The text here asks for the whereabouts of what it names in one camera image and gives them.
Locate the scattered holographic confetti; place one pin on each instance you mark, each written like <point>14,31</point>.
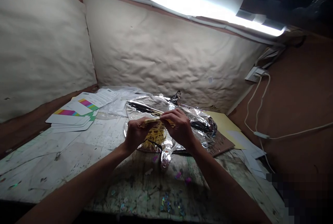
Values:
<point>169,203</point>

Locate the loose white paper sheets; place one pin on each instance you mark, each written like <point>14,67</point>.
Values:
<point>251,153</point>

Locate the clear plastic bags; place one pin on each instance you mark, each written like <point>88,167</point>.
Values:
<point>117,104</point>

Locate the person's left hand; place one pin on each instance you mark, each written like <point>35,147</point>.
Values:
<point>134,134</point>

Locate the yellow paper strip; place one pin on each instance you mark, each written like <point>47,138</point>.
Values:
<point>154,121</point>

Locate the person's left fingers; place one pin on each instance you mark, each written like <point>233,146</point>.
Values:
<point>142,122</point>

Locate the printed white paper sheets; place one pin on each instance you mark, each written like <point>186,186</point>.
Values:
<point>102,97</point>

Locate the pink confetti pieces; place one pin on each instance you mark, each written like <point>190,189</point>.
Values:
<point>178,174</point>

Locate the pale yellow paper sheet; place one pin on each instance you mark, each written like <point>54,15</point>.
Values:
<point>229,123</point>

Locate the cream paper wall sheet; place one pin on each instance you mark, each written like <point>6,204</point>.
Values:
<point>39,47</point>
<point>166,57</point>

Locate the brown cardboard piece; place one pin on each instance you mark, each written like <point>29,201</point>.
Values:
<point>222,143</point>

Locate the person's right hand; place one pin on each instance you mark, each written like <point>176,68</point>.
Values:
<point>182,127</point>

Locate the white wall socket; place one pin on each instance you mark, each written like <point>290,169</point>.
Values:
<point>256,74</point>

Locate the stack of colour-striped white cards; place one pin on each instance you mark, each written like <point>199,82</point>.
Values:
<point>71,118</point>

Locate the silver foil balloon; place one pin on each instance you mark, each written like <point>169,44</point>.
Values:
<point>200,120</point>

